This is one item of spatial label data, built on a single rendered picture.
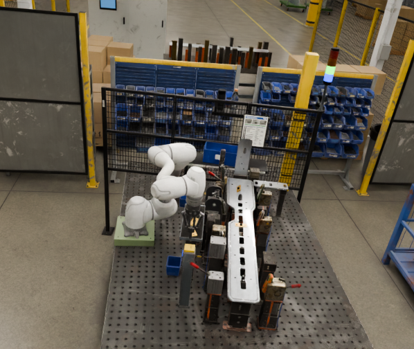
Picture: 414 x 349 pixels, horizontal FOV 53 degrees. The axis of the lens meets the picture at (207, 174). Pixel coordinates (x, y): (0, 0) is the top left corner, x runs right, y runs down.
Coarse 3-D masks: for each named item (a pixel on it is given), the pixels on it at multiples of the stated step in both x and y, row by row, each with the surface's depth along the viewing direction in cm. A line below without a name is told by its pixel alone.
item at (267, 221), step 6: (264, 216) 295; (264, 222) 293; (270, 222) 293; (258, 228) 296; (264, 228) 295; (270, 228) 295; (258, 234) 299; (264, 234) 298; (258, 240) 301; (264, 240) 301; (258, 246) 303; (264, 246) 303; (258, 252) 306
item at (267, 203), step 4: (264, 192) 325; (268, 192) 325; (260, 196) 324; (264, 196) 323; (268, 196) 323; (260, 200) 325; (264, 200) 326; (268, 200) 325; (260, 204) 327; (264, 204) 327; (268, 204) 327; (268, 212) 334
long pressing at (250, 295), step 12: (228, 180) 344; (240, 180) 346; (228, 192) 328; (240, 192) 330; (252, 192) 331; (228, 204) 312; (252, 204) 315; (252, 216) 302; (228, 228) 286; (252, 228) 290; (228, 240) 274; (252, 240) 277; (228, 252) 264; (252, 252) 266; (228, 264) 254; (252, 264) 257; (228, 276) 244; (240, 276) 246; (252, 276) 247; (228, 288) 236; (240, 288) 238; (252, 288) 238; (240, 300) 230; (252, 300) 230
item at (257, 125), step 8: (248, 120) 360; (256, 120) 359; (264, 120) 359; (248, 128) 363; (256, 128) 363; (264, 128) 362; (240, 136) 367; (248, 136) 367; (256, 136) 367; (264, 136) 366; (256, 144) 370
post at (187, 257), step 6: (186, 252) 239; (186, 258) 240; (192, 258) 240; (186, 264) 242; (186, 270) 245; (186, 276) 248; (186, 282) 250; (180, 288) 254; (186, 288) 252; (180, 294) 256; (186, 294) 255; (180, 300) 258; (186, 300) 257; (180, 306) 259; (186, 306) 260
